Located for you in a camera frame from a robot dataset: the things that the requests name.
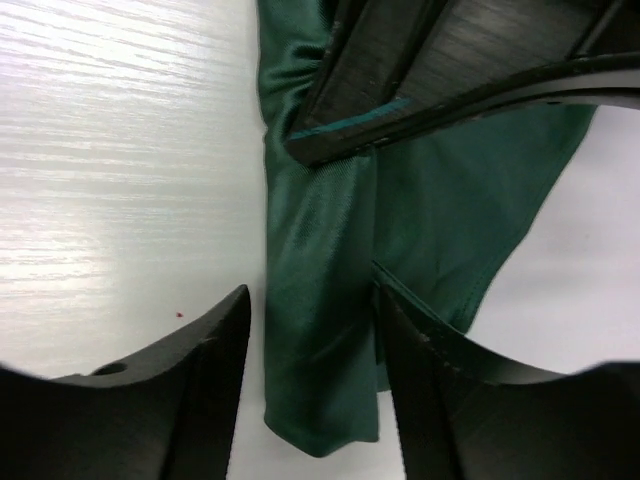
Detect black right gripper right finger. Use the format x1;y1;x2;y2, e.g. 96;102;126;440
379;286;639;480

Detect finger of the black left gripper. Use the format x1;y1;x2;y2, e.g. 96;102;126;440
299;1;450;133

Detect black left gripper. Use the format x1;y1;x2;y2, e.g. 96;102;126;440
285;1;639;165

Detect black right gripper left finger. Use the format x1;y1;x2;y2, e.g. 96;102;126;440
1;285;250;479

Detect dark green cloth napkin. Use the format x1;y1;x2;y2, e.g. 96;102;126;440
257;1;595;458

